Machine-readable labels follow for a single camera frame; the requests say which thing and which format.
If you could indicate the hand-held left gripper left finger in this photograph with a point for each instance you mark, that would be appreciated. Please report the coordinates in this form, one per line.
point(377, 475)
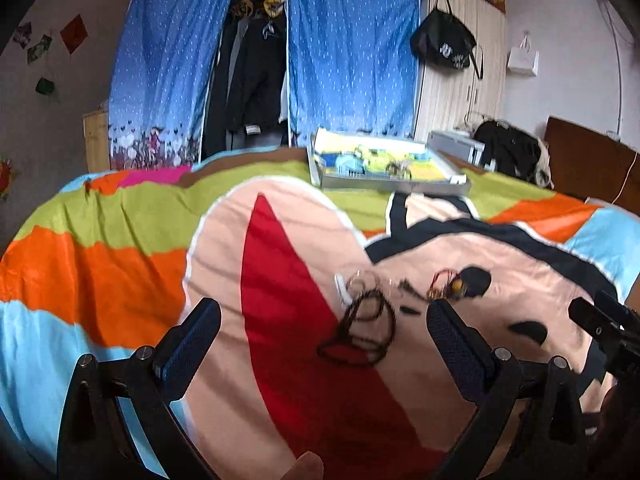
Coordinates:
point(192, 345)

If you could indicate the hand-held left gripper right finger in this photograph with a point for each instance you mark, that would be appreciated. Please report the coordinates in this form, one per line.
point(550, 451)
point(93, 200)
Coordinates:
point(450, 345)

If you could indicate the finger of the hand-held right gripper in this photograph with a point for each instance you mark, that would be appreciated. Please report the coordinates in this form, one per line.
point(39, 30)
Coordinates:
point(612, 302)
point(592, 317)

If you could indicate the yellow bead charm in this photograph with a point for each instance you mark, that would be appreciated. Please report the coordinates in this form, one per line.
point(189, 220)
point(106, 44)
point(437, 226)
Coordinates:
point(458, 290)

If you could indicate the black hair clip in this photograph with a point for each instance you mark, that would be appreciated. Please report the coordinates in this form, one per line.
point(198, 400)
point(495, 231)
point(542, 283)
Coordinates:
point(412, 289)

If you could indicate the silver bangles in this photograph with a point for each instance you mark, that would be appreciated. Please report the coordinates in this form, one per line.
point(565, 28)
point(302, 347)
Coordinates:
point(365, 282)

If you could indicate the grey jewelry tray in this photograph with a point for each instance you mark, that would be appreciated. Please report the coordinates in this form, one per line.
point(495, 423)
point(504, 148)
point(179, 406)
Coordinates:
point(390, 184)

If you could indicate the person's left hand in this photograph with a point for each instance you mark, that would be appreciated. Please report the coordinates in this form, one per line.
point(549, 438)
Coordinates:
point(307, 467)

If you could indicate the colourful printed blanket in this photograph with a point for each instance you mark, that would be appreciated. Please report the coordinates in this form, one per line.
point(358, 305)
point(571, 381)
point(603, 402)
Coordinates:
point(125, 270)

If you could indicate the brown wooden headboard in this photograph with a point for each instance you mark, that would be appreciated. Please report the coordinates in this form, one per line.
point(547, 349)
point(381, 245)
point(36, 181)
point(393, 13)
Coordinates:
point(585, 160)

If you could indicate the beige furry cloth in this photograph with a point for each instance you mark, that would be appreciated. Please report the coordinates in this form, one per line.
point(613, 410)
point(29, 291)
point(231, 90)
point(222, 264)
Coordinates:
point(544, 165)

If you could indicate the dark metal trinket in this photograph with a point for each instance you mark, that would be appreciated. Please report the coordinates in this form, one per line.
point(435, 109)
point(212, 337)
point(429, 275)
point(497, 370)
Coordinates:
point(398, 169)

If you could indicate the black clothing pile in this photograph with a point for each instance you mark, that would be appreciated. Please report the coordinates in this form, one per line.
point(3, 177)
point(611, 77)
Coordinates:
point(507, 147)

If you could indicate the white box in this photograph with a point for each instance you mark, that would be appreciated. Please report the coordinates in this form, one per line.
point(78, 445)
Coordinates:
point(455, 144)

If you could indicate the wooden cabinet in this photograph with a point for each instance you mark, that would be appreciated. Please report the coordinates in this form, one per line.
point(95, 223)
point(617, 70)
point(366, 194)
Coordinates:
point(95, 140)

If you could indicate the cream wooden wardrobe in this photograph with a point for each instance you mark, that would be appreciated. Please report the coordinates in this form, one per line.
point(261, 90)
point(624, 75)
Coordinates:
point(450, 100)

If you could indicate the white paper bag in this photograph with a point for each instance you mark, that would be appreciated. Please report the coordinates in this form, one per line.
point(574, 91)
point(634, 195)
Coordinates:
point(522, 60)

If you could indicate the dark hanging clothes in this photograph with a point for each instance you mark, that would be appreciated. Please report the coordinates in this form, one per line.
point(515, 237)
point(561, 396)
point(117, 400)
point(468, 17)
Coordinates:
point(255, 70)

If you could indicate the blue dotted curtain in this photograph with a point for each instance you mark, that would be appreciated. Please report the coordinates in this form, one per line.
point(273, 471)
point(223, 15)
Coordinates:
point(350, 50)
point(165, 60)

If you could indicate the black hanging bag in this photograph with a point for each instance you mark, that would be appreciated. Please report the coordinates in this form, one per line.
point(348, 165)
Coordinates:
point(442, 40)

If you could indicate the white wall pipe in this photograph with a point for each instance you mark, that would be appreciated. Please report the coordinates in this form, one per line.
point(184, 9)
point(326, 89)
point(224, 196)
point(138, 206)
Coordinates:
point(619, 60)

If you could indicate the red orange wall sticker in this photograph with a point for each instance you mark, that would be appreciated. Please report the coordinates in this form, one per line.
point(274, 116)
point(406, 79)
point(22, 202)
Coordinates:
point(5, 177)

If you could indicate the green red wall decoration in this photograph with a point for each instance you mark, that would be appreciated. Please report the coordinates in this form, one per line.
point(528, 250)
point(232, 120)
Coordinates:
point(45, 86)

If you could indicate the red paper wall decoration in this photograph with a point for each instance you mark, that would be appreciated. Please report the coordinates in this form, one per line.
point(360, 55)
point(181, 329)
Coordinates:
point(74, 34)

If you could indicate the green paper wall decoration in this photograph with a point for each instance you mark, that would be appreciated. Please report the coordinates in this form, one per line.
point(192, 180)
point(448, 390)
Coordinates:
point(39, 49)

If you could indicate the dark paper wall decoration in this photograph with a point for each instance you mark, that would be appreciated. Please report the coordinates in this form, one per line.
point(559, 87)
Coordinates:
point(22, 35)

